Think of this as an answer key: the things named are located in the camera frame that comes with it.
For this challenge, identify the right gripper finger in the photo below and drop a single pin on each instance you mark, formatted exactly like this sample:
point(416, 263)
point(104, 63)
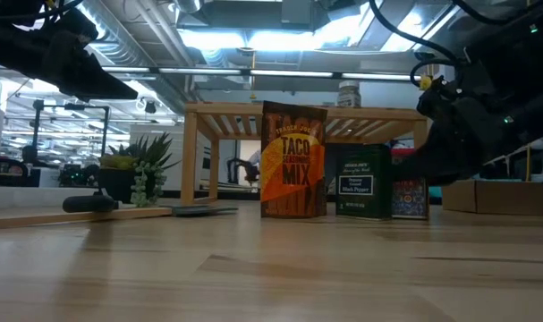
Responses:
point(445, 161)

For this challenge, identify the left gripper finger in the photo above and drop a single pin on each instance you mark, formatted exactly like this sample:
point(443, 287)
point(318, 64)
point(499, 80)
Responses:
point(92, 82)

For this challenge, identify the red-lidded smoked paprika tin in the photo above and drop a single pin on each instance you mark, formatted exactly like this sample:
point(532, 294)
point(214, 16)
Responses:
point(409, 199)

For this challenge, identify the green black pepper tin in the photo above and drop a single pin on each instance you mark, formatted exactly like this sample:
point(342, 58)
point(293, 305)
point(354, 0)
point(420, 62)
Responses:
point(362, 188)

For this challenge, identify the white-lidded bagel seasoning jar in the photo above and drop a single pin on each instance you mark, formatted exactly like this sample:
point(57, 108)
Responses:
point(349, 95)

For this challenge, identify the orange taco seasoning packet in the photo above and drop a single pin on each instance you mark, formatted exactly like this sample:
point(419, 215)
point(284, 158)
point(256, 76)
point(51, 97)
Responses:
point(293, 170)

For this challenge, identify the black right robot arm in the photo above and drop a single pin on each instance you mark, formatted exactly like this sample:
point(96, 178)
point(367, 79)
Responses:
point(530, 67)

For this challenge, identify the slatted wooden shelf rack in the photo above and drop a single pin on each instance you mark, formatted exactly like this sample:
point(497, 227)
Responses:
point(235, 108)

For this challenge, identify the black metal stand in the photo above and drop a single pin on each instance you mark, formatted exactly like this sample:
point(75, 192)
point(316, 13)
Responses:
point(70, 106)

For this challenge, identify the brown cardboard box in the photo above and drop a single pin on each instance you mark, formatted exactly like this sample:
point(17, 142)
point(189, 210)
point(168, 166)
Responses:
point(494, 197)

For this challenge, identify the black ceiling lamp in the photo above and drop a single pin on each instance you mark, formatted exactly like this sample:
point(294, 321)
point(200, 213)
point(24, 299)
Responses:
point(150, 107)

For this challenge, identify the potted green succulent plant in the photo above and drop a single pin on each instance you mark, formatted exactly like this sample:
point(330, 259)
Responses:
point(119, 181)

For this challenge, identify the long ceiling light strip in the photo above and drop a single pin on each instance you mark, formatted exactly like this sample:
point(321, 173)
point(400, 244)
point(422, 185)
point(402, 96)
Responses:
point(199, 70)

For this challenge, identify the person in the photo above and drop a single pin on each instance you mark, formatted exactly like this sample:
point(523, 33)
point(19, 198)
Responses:
point(255, 158)

